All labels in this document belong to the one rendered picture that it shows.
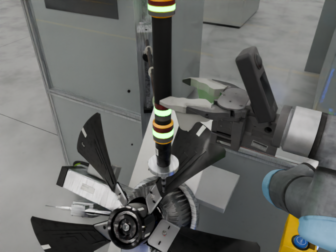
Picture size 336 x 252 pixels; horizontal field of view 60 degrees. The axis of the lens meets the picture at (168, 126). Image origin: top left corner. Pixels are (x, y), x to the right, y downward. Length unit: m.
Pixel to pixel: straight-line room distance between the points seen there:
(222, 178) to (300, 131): 1.06
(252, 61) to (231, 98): 0.08
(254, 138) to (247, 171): 1.05
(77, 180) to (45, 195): 1.61
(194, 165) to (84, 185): 0.49
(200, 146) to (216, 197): 0.64
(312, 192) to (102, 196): 0.77
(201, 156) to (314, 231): 0.39
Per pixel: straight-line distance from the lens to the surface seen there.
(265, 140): 0.51
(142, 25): 1.19
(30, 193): 2.81
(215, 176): 1.51
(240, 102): 0.49
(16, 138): 3.50
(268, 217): 1.74
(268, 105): 0.47
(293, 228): 1.12
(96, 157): 0.96
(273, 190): 0.59
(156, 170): 0.65
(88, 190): 1.12
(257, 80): 0.45
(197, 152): 0.79
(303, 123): 0.48
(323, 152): 0.48
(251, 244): 0.89
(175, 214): 0.97
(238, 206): 1.75
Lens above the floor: 1.92
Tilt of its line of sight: 36 degrees down
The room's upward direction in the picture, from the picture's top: straight up
